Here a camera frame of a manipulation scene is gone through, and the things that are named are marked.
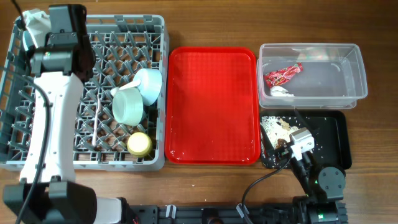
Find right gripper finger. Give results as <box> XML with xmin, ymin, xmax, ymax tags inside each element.
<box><xmin>294</xmin><ymin>108</ymin><xmax>319</xmax><ymax>134</ymax></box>
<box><xmin>260</xmin><ymin>126</ymin><xmax>274</xmax><ymax>152</ymax></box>

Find food scraps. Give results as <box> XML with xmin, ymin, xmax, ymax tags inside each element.
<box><xmin>261</xmin><ymin>116</ymin><xmax>299</xmax><ymax>149</ymax></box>

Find white tissue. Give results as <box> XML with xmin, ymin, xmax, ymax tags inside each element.
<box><xmin>270</xmin><ymin>86</ymin><xmax>294</xmax><ymax>97</ymax></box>

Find red snack wrapper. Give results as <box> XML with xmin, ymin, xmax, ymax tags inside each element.
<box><xmin>264</xmin><ymin>63</ymin><xmax>303</xmax><ymax>88</ymax></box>

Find white plastic spoon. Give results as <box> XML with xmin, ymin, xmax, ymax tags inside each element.
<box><xmin>110</xmin><ymin>79</ymin><xmax>141</xmax><ymax>96</ymax></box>

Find white plastic fork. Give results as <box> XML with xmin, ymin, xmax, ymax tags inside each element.
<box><xmin>91</xmin><ymin>95</ymin><xmax>101</xmax><ymax>148</ymax></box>

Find light blue bowl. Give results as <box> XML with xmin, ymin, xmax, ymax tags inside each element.
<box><xmin>133</xmin><ymin>68</ymin><xmax>162</xmax><ymax>106</ymax></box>

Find mint green bowl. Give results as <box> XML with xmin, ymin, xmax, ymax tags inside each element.
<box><xmin>113</xmin><ymin>87</ymin><xmax>144</xmax><ymax>126</ymax></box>

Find yellow plastic cup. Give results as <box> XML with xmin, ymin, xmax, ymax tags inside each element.
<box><xmin>127</xmin><ymin>132</ymin><xmax>152</xmax><ymax>157</ymax></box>

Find light blue plate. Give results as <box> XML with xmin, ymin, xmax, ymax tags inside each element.
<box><xmin>22</xmin><ymin>30</ymin><xmax>34</xmax><ymax>51</ymax></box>

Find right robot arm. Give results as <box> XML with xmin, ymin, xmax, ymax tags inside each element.
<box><xmin>260</xmin><ymin>110</ymin><xmax>352</xmax><ymax>223</ymax></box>

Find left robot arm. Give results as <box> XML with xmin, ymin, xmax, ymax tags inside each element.
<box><xmin>3</xmin><ymin>4</ymin><xmax>132</xmax><ymax>223</ymax></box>

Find grey dishwasher rack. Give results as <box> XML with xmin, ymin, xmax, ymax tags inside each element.
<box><xmin>1</xmin><ymin>15</ymin><xmax>169</xmax><ymax>171</ymax></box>

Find black plastic tray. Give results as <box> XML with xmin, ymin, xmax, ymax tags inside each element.
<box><xmin>260</xmin><ymin>110</ymin><xmax>352</xmax><ymax>170</ymax></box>

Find clear plastic bin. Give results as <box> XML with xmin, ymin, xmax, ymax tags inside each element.
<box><xmin>257</xmin><ymin>43</ymin><xmax>368</xmax><ymax>109</ymax></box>

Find red plastic tray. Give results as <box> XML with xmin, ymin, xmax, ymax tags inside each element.
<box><xmin>165</xmin><ymin>47</ymin><xmax>261</xmax><ymax>166</ymax></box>

